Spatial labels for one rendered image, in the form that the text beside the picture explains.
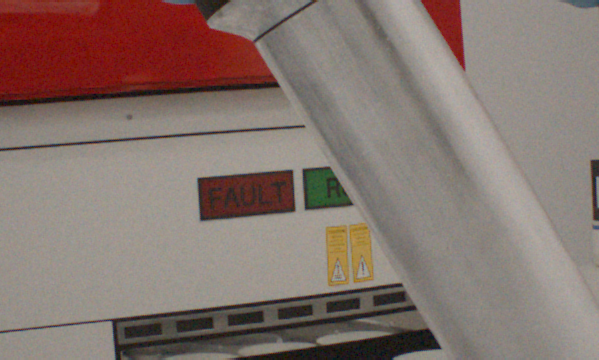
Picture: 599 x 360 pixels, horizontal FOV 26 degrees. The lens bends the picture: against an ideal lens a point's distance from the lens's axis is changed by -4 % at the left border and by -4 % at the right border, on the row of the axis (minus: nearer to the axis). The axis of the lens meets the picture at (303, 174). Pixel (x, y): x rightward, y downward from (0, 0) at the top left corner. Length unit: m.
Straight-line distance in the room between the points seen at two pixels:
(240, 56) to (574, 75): 2.27
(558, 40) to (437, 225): 2.97
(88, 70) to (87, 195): 0.14
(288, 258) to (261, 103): 0.18
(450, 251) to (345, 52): 0.11
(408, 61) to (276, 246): 0.89
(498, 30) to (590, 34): 0.32
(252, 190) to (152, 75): 0.19
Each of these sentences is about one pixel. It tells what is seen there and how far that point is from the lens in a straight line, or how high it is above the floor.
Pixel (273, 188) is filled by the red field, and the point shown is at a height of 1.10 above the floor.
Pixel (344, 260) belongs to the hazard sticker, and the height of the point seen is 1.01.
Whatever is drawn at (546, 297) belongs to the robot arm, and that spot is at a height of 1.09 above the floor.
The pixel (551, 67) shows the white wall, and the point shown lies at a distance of 3.60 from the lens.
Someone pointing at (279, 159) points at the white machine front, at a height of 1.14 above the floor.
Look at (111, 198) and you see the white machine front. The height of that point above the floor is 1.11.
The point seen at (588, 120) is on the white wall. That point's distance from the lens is 3.67.
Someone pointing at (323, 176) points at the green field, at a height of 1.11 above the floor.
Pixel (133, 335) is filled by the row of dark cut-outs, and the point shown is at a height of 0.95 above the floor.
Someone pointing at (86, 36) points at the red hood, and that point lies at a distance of 1.40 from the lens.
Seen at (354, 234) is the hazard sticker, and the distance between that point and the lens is 1.57.
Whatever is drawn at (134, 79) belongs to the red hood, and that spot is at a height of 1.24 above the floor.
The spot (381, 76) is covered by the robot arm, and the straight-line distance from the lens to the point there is 0.65.
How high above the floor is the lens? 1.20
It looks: 3 degrees down
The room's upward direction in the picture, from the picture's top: 4 degrees counter-clockwise
